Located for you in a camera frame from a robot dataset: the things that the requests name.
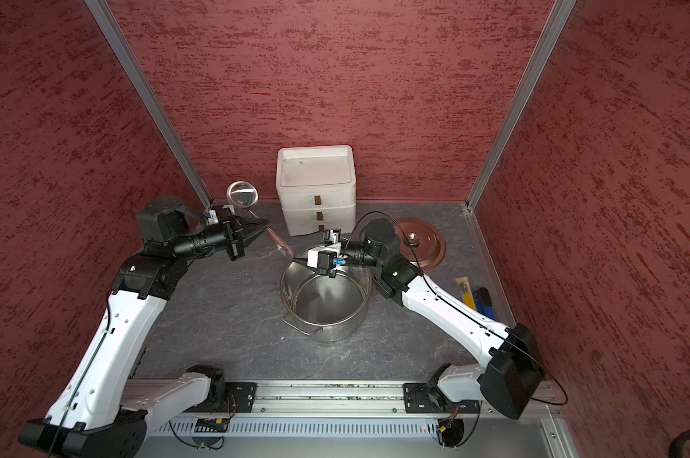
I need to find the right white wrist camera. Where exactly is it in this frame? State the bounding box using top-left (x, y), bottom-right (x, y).
top-left (306, 242), bottom-right (342, 278)

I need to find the aluminium corner post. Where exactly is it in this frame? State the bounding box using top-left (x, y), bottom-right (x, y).
top-left (466, 0), bottom-right (577, 213)
top-left (85, 0), bottom-right (213, 208)

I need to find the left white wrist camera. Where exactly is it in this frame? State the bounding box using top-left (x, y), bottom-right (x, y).
top-left (203, 204), bottom-right (235, 226)

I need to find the black hose at corner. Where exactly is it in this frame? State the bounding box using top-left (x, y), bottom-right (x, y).
top-left (667, 428), bottom-right (690, 458)

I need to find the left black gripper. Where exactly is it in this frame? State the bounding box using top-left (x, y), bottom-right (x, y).
top-left (171, 205), bottom-right (272, 261)

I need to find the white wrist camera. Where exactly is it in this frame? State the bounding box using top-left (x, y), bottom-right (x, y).
top-left (306, 242), bottom-right (342, 278)
top-left (203, 204), bottom-right (235, 226)

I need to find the right aluminium corner post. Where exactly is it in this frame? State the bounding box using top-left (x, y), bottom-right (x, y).
top-left (466, 0), bottom-right (577, 213)

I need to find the white perforated cable duct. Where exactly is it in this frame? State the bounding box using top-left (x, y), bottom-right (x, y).
top-left (150, 417), bottom-right (439, 440)

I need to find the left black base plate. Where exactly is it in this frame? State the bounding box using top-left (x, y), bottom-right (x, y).
top-left (226, 382), bottom-right (257, 414)

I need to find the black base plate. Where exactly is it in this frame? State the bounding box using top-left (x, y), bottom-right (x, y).
top-left (402, 383), bottom-right (480, 415)
top-left (226, 382), bottom-right (257, 414)

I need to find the metal ladle spoon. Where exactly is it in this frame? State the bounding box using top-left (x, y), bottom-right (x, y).
top-left (227, 181), bottom-right (294, 259)

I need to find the white three-drawer storage box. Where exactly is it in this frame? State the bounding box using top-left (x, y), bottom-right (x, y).
top-left (276, 145), bottom-right (356, 237)

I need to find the stainless steel pot lid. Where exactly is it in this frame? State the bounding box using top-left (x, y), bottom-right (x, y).
top-left (392, 218), bottom-right (447, 271)

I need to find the left aluminium corner post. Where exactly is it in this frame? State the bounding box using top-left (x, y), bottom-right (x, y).
top-left (85, 0), bottom-right (213, 208)

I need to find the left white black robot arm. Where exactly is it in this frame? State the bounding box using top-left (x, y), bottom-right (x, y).
top-left (18, 197), bottom-right (270, 457)

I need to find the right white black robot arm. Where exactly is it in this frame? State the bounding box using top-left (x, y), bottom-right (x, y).
top-left (297, 216), bottom-right (545, 420)

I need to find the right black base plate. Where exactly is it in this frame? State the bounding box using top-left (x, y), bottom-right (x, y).
top-left (402, 383), bottom-right (480, 415)

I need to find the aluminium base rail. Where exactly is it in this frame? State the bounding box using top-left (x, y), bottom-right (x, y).
top-left (126, 377), bottom-right (563, 419)

